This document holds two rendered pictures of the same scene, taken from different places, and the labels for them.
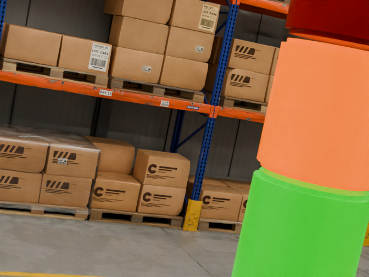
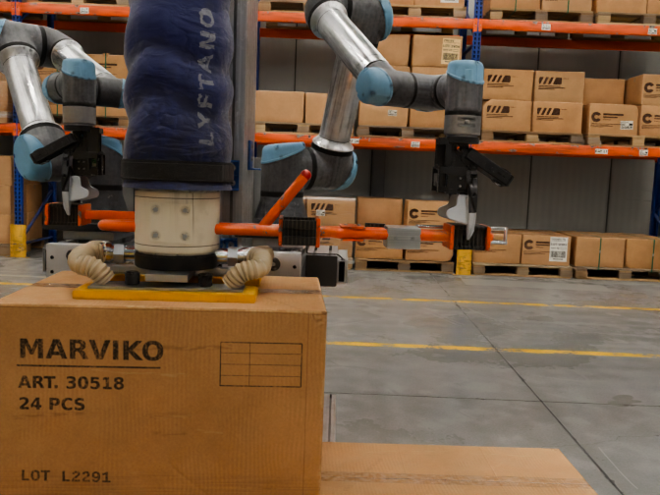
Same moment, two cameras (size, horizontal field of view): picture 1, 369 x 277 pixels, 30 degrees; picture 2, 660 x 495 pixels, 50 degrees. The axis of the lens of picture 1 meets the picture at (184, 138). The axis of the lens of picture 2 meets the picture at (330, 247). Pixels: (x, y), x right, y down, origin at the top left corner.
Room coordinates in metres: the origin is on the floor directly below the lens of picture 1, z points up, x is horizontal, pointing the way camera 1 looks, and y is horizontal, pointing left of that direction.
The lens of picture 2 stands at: (0.16, -2.20, 1.20)
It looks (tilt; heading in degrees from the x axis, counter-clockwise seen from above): 6 degrees down; 24
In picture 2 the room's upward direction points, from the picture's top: 2 degrees clockwise
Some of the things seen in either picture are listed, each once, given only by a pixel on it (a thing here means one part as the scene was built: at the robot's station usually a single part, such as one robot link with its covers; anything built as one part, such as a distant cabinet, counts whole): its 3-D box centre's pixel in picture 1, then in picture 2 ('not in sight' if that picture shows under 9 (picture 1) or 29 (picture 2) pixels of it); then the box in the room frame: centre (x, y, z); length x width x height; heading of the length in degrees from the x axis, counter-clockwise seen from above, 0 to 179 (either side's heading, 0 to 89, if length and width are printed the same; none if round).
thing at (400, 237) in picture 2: not in sight; (402, 237); (1.56, -1.75, 1.07); 0.07 x 0.07 x 0.04; 27
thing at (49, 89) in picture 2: not in sight; (70, 87); (1.51, -0.88, 1.38); 0.11 x 0.11 x 0.08; 66
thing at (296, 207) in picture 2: not in sight; (281, 209); (1.85, -1.31, 1.09); 0.15 x 0.15 x 0.10
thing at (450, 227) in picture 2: not in sight; (466, 236); (1.61, -1.87, 1.07); 0.08 x 0.07 x 0.05; 117
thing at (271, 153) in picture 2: not in sight; (285, 166); (1.85, -1.31, 1.20); 0.13 x 0.12 x 0.14; 144
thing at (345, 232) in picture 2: not in sight; (274, 225); (1.54, -1.46, 1.07); 0.93 x 0.30 x 0.04; 117
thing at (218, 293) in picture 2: not in sight; (168, 285); (1.26, -1.38, 0.97); 0.34 x 0.10 x 0.05; 117
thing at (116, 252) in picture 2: not in sight; (177, 258); (1.34, -1.33, 1.01); 0.34 x 0.25 x 0.06; 117
